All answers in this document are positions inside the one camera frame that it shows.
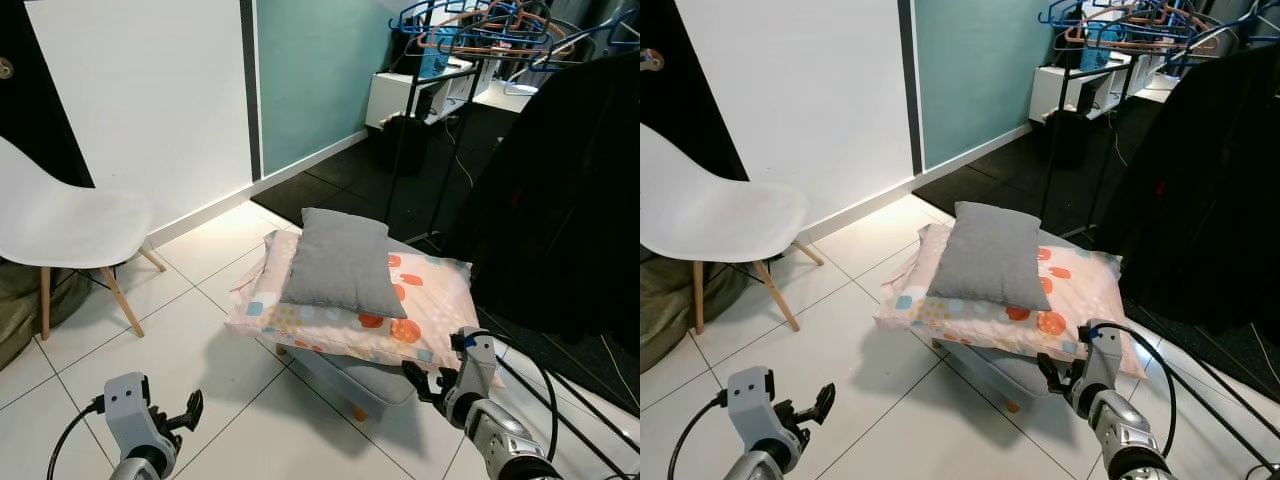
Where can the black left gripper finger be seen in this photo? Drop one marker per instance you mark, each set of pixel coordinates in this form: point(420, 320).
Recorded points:
point(193, 406)
point(180, 422)
point(812, 415)
point(826, 398)

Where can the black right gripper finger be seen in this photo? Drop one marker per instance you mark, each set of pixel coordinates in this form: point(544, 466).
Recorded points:
point(416, 376)
point(428, 394)
point(1046, 366)
point(1056, 388)

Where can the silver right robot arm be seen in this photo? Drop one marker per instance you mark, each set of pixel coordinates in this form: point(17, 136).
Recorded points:
point(1130, 435)
point(505, 440)

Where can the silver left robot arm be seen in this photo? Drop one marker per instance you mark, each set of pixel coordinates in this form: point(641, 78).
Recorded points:
point(142, 468)
point(760, 467)

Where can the pink patterned pillow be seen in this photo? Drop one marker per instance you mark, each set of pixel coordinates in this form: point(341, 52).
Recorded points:
point(432, 300)
point(1088, 290)

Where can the grey fabric pillow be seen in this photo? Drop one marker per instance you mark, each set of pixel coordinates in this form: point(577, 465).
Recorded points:
point(990, 255)
point(340, 265)

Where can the white plastic chair wooden legs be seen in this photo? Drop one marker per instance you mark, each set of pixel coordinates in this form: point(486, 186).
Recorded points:
point(710, 215)
point(60, 220)

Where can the grey upholstered stool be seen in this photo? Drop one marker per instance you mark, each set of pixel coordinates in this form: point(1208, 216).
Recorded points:
point(1010, 375)
point(372, 380)

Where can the olive green beanbag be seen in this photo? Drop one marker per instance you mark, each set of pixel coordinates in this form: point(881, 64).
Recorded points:
point(665, 310)
point(20, 310)

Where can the black hanging garment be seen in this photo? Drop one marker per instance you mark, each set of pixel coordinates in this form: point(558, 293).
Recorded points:
point(1200, 200)
point(560, 200)

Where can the black waste bin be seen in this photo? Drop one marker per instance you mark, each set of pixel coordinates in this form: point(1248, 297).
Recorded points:
point(407, 145)
point(1067, 140)

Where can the black metal clothes rack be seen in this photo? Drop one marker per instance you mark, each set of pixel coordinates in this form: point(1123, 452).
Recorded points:
point(1062, 100)
point(407, 110)

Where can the white shelf unit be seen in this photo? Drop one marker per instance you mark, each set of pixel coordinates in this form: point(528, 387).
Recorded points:
point(390, 95)
point(1050, 90)

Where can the blue box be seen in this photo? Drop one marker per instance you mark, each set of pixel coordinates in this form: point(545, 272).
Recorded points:
point(435, 55)
point(1094, 52)

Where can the orange clothes hanger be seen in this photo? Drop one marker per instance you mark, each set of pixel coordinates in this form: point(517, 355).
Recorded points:
point(1130, 42)
point(480, 45)

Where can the blue clothes hanger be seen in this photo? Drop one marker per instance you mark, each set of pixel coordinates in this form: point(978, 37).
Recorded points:
point(450, 18)
point(1100, 15)

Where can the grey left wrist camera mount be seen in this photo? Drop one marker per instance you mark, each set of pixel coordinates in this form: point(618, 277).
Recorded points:
point(750, 400)
point(128, 405)

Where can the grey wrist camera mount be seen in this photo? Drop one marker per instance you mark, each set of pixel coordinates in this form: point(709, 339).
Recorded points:
point(128, 405)
point(1100, 360)
point(478, 365)
point(750, 400)

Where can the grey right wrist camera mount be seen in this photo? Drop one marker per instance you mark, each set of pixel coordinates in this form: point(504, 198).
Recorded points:
point(1100, 360)
point(478, 365)

